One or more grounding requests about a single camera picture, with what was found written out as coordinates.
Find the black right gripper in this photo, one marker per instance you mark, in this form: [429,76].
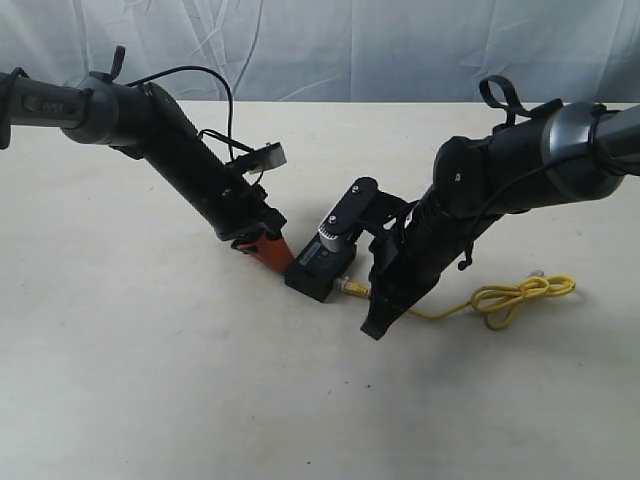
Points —
[407,266]

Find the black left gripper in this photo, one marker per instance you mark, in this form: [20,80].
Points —
[237,210]

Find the small black box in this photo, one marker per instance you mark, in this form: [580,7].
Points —
[314,270]

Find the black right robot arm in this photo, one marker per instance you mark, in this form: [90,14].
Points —
[580,152]

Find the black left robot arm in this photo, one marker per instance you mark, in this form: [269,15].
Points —
[145,122]

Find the white backdrop cloth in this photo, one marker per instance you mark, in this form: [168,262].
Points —
[348,51]

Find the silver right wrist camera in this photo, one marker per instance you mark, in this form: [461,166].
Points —
[346,215]

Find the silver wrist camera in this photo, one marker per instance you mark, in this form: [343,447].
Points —
[346,215]
[269,157]

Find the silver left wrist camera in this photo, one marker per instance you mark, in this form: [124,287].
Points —
[269,157]

